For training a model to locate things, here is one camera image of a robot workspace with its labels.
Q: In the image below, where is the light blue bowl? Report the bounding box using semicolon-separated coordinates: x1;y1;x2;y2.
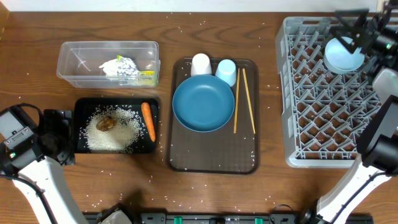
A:
323;38;365;74

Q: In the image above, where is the brown food lump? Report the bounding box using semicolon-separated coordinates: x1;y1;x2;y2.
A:
96;116;117;132

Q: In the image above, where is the pile of white rice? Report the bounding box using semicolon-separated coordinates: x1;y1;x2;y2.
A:
79;105;145;153

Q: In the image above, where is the white napkin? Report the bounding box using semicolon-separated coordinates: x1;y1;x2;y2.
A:
99;59;119;80

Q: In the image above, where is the foil wrapper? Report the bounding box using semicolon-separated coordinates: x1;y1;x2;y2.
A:
116;55;139;86

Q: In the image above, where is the orange carrot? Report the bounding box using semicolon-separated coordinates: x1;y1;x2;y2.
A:
141;102;156;142

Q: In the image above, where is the yellow green snack packet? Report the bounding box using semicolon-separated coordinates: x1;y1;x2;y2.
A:
137;71;158;87

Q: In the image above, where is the dark blue plate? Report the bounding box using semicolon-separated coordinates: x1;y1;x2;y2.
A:
172;75;235;133

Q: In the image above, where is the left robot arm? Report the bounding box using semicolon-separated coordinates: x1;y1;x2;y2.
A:
1;103;134;223

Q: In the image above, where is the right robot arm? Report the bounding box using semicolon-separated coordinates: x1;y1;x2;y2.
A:
300;0;397;223

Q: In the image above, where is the grey dishwasher rack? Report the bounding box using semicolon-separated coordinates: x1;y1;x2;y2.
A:
275;17;382;168

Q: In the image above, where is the black plastic tray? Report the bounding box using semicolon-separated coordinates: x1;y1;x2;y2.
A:
72;98;159;154

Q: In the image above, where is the clear plastic bin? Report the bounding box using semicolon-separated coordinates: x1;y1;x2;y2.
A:
57;41;160;88

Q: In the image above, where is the wooden chopstick right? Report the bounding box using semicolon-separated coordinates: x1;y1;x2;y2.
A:
243;68;256;134

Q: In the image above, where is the wooden chopstick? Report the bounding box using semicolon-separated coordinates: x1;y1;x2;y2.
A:
233;68;240;134
243;68;256;134

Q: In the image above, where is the light blue plastic cup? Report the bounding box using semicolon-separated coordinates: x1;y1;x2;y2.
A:
215;59;237;87

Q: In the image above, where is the wooden chopstick left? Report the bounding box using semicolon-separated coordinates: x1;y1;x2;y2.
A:
233;68;240;134

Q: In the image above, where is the pink plastic cup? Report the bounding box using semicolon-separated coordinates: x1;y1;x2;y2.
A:
191;53;212;76

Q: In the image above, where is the dark brown serving tray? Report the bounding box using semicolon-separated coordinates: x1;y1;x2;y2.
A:
165;59;260;175

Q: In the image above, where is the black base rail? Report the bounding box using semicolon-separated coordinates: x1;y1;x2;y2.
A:
134;213;299;224

